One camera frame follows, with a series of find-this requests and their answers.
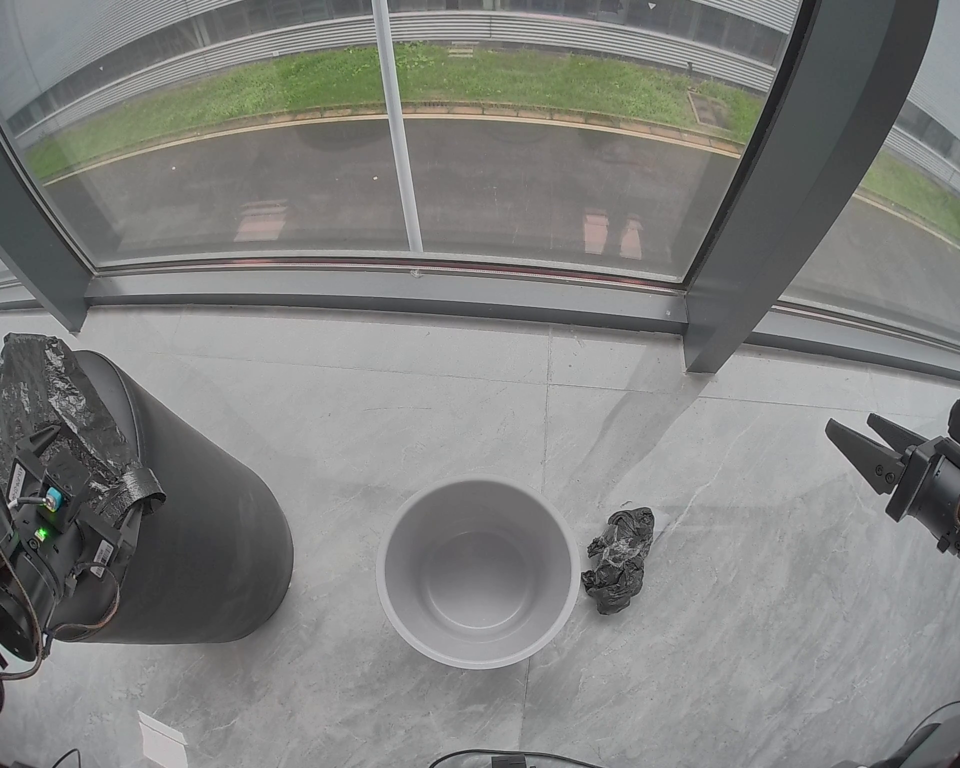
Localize black plastic bag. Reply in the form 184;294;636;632
0;332;168;530

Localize black cable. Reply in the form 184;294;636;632
427;748;605;768

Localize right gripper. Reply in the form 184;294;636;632
825;411;960;558

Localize window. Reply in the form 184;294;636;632
0;0;960;380

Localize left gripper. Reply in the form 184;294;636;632
0;437;145;599

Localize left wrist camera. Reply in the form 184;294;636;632
33;453;85;526

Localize white trash bin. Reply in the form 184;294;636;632
375;477;582;670

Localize crumpled black plastic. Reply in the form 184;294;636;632
581;507;656;618

